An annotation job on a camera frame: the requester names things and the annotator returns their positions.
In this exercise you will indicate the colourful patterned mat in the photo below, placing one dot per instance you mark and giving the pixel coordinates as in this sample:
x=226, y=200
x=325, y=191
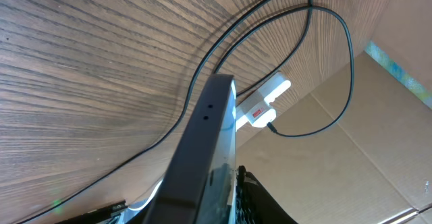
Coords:
x=383, y=59

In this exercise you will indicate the smartphone with light screen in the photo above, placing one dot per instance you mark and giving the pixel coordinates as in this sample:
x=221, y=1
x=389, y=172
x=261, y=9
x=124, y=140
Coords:
x=198, y=186

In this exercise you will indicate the white power strip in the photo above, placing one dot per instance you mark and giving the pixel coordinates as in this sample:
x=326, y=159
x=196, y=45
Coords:
x=268, y=92

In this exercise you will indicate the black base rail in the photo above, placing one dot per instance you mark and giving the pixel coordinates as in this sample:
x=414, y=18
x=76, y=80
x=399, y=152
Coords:
x=97, y=216

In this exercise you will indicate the white charger adapter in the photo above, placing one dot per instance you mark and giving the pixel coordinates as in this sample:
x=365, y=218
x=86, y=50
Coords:
x=261, y=114

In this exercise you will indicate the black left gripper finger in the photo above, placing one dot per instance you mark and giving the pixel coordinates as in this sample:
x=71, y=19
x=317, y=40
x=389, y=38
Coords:
x=254, y=205

